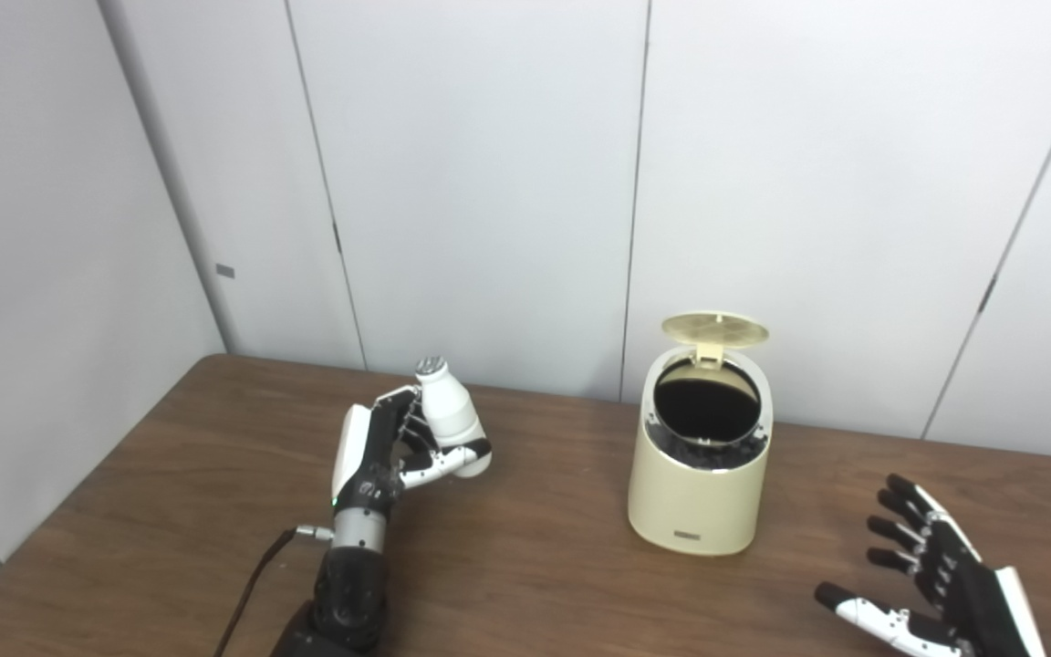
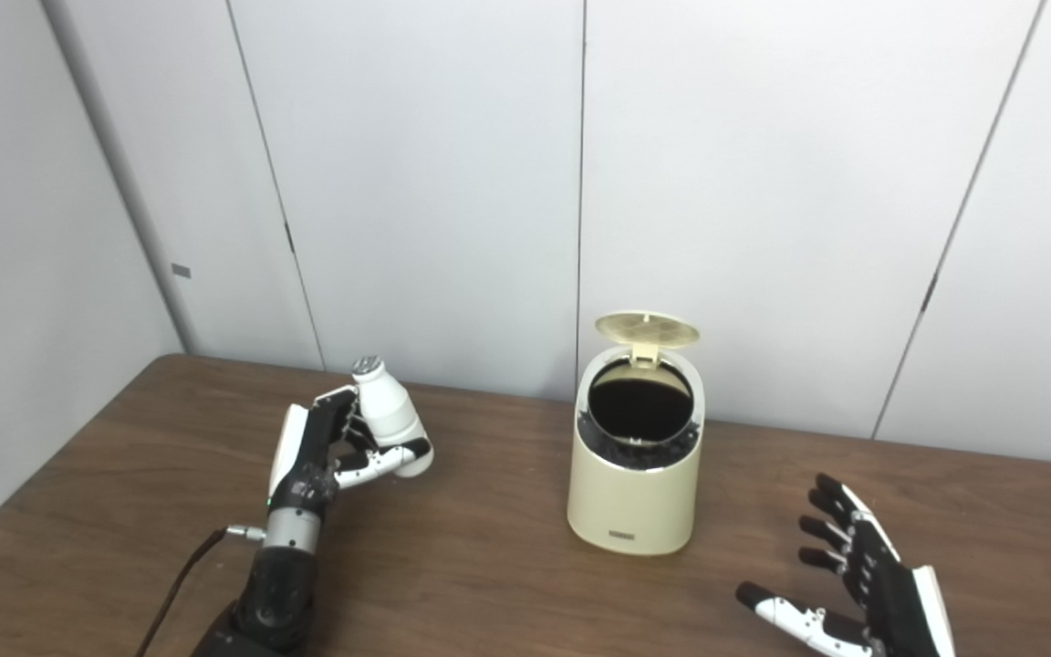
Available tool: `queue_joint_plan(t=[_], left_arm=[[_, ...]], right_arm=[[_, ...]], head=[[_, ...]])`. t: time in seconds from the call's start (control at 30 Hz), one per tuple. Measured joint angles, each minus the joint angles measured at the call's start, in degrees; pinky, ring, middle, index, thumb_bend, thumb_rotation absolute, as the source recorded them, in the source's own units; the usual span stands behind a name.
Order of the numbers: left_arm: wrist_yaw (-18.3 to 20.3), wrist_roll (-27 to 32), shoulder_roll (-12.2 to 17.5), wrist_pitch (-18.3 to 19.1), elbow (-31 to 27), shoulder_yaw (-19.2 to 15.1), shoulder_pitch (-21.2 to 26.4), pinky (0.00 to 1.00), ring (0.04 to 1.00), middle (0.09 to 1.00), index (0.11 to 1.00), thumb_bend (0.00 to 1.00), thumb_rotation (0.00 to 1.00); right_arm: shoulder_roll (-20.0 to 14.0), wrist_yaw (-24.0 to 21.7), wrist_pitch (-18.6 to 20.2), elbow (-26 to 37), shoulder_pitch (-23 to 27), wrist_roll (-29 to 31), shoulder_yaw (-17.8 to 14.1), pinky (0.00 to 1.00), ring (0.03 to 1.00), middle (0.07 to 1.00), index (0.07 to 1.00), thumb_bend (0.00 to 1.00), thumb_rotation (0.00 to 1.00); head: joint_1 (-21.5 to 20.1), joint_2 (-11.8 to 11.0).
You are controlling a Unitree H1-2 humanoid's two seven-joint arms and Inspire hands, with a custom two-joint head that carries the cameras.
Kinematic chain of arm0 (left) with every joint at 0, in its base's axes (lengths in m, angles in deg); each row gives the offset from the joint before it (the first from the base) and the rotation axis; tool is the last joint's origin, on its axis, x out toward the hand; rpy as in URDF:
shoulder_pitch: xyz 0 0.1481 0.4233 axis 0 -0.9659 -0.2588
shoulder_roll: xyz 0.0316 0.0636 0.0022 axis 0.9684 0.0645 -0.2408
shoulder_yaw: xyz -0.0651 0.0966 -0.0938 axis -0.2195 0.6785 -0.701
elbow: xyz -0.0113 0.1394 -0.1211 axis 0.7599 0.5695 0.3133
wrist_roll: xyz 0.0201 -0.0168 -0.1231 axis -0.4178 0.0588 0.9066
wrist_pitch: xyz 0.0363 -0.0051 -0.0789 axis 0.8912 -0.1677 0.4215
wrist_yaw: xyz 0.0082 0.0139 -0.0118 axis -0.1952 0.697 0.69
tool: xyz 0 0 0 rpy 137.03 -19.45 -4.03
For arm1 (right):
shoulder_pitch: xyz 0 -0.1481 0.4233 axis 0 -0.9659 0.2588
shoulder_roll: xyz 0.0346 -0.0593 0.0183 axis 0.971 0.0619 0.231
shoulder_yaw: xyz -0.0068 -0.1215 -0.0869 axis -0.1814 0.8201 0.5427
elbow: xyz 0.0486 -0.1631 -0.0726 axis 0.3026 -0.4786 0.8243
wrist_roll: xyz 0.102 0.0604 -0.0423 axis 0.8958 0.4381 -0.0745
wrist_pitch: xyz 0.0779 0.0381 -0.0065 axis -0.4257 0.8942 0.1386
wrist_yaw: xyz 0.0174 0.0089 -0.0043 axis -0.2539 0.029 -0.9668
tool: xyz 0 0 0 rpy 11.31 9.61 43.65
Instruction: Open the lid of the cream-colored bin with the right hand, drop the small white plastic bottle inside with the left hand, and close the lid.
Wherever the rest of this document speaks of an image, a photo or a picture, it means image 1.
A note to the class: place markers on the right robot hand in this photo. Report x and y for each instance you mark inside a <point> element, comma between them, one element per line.
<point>972,593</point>

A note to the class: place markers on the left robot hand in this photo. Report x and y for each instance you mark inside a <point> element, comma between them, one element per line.
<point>366,456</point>

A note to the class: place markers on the small white plastic bottle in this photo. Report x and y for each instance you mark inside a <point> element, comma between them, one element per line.
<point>448,411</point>

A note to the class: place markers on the cream-colored lidded bin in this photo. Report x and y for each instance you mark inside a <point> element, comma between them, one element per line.
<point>699,493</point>

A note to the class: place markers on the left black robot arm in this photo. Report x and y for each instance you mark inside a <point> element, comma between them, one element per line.
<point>352,584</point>

